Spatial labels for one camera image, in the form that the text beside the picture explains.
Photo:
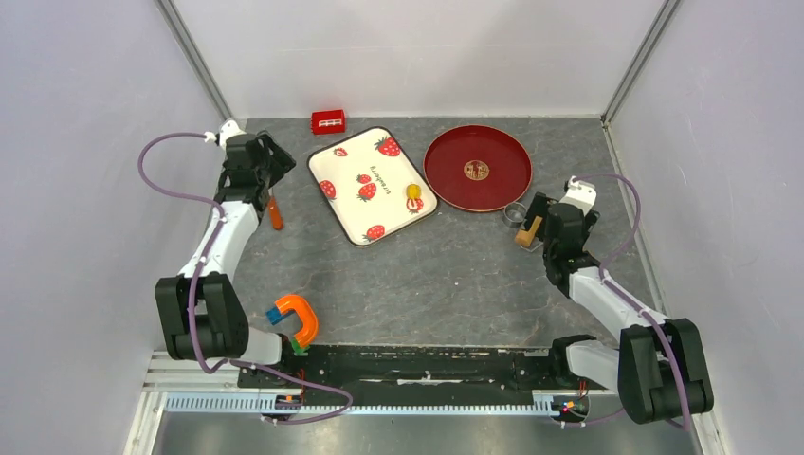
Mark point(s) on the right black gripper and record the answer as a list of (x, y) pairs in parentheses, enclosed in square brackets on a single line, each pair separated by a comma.
[(539, 209)]

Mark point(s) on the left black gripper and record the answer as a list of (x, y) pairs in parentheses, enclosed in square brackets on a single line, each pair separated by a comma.
[(281, 161)]

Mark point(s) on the wooden dough roller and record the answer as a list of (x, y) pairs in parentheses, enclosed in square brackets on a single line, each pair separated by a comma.
[(526, 236)]

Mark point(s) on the white strawberry tray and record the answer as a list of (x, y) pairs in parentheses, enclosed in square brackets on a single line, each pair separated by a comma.
[(364, 177)]

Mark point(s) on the yellow dough piece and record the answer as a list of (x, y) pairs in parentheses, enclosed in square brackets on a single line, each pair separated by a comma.
[(413, 192)]

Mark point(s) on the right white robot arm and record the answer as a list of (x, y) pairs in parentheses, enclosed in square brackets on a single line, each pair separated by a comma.
[(658, 370)]

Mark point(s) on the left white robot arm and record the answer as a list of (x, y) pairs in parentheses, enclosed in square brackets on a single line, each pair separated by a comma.
[(201, 316)]

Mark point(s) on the red toy brick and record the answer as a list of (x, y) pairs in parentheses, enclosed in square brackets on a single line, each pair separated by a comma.
[(328, 122)]

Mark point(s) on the red round plate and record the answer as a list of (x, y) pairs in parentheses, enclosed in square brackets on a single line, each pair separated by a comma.
[(477, 168)]

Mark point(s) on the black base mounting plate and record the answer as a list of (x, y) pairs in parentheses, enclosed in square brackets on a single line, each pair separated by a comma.
[(427, 376)]

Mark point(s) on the metal ring cutter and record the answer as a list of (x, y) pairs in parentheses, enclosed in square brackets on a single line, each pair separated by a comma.
[(514, 214)]

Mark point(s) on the orange handled metal scraper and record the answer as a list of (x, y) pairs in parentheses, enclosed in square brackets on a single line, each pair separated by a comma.
[(274, 213)]

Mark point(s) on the aluminium frame rail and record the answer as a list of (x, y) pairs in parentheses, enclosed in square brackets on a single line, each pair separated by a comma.
[(184, 387)]

